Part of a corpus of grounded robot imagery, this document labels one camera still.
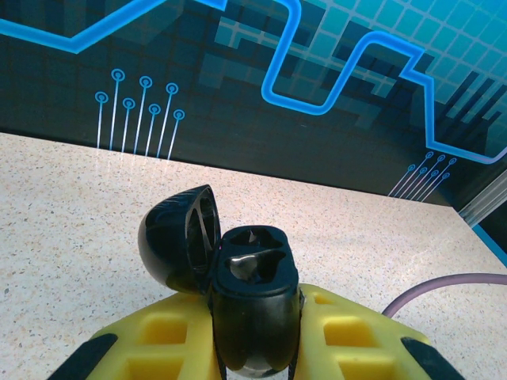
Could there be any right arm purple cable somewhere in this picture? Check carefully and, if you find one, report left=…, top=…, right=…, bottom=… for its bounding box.
left=381, top=273, right=507, bottom=318

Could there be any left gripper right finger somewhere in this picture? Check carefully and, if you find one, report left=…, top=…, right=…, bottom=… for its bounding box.
left=287, top=283, right=464, bottom=380

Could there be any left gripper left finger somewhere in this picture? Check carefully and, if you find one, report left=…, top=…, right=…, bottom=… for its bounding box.
left=49, top=291, right=225, bottom=380

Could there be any black earbud charging case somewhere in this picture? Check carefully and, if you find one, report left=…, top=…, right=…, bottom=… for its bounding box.
left=137, top=184, right=300, bottom=377

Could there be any aluminium frame post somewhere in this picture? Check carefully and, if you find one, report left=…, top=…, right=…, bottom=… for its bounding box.
left=458, top=173, right=507, bottom=230

